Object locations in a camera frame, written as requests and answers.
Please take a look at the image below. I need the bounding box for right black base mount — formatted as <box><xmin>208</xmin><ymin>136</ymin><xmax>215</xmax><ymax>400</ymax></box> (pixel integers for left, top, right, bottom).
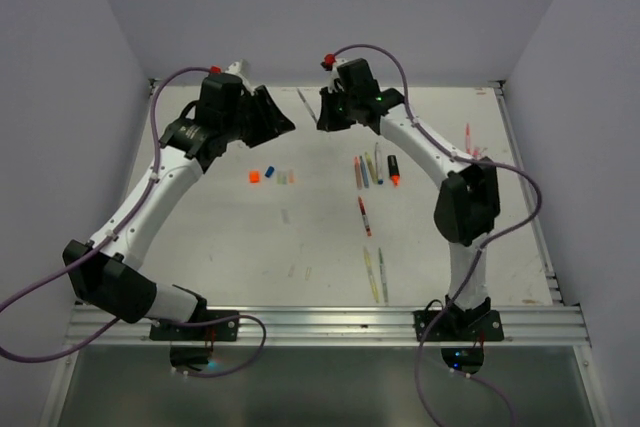
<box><xmin>412</xmin><ymin>297</ymin><xmax>505</xmax><ymax>342</ymax></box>

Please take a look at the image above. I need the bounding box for yellow green pen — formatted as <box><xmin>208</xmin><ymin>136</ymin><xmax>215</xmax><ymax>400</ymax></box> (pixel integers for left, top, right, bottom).
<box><xmin>365</xmin><ymin>152</ymin><xmax>378</xmax><ymax>185</ymax></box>

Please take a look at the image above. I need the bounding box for grey thin pen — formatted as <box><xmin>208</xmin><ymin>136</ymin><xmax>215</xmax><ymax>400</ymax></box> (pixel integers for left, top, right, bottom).
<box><xmin>296</xmin><ymin>88</ymin><xmax>318</xmax><ymax>125</ymax></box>

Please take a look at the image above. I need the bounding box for red ink pen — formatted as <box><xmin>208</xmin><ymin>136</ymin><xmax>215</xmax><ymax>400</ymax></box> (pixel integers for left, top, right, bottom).
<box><xmin>358</xmin><ymin>196</ymin><xmax>372</xmax><ymax>237</ymax></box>

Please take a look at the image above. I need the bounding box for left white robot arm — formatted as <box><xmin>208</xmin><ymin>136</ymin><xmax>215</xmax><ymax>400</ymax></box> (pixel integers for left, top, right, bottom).
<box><xmin>63</xmin><ymin>60</ymin><xmax>295</xmax><ymax>340</ymax></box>

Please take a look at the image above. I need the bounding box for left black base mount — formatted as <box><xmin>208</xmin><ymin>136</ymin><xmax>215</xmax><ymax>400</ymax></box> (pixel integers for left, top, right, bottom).
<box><xmin>149</xmin><ymin>309</ymin><xmax>240</xmax><ymax>342</ymax></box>

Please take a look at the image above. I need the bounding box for black orange highlighter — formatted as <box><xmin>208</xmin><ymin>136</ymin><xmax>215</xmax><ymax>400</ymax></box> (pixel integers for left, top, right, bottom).
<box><xmin>387</xmin><ymin>155</ymin><xmax>400</xmax><ymax>187</ymax></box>

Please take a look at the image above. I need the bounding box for pink pen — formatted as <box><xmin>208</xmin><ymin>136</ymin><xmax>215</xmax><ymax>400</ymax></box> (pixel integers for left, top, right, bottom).
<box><xmin>465</xmin><ymin>123</ymin><xmax>488</xmax><ymax>159</ymax></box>

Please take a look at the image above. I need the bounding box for aluminium front rail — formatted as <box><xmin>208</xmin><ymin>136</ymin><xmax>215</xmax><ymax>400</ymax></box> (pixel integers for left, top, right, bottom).
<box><xmin>63</xmin><ymin>302</ymin><xmax>586</xmax><ymax>348</ymax></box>

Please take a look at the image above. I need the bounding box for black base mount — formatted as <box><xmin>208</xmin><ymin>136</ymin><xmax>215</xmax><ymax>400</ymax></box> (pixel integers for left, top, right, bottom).
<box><xmin>149</xmin><ymin>309</ymin><xmax>240</xmax><ymax>342</ymax></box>
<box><xmin>412</xmin><ymin>297</ymin><xmax>505</xmax><ymax>342</ymax></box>

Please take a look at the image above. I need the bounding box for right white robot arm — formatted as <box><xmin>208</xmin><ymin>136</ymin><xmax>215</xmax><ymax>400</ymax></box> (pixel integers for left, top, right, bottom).
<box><xmin>317</xmin><ymin>54</ymin><xmax>500</xmax><ymax>340</ymax></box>

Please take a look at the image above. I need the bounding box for blue cap white marker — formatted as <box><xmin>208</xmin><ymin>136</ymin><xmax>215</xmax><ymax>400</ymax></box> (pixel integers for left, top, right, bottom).
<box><xmin>374</xmin><ymin>142</ymin><xmax>384</xmax><ymax>185</ymax></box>

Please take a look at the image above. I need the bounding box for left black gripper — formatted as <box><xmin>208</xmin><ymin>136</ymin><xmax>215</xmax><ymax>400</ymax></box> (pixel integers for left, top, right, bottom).
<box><xmin>222</xmin><ymin>85</ymin><xmax>294</xmax><ymax>147</ymax></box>

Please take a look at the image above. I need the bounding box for light blue pen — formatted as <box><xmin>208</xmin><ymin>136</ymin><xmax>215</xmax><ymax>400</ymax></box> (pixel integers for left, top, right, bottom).
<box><xmin>358</xmin><ymin>156</ymin><xmax>369</xmax><ymax>188</ymax></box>

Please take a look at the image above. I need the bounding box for orange ink pen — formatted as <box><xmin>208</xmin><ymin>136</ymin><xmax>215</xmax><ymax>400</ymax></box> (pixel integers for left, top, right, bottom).
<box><xmin>354</xmin><ymin>156</ymin><xmax>363</xmax><ymax>190</ymax></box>

